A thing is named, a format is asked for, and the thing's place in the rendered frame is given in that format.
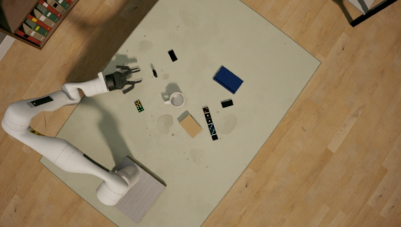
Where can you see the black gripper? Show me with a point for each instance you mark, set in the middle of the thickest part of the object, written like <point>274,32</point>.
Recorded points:
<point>118,80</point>

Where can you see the dark blue rectangular block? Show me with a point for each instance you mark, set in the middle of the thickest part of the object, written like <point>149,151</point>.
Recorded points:
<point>228,80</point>

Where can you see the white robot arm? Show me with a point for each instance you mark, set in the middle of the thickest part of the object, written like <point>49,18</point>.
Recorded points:
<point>16,122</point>

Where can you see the white mug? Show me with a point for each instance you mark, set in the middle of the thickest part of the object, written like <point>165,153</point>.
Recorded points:
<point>176,99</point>

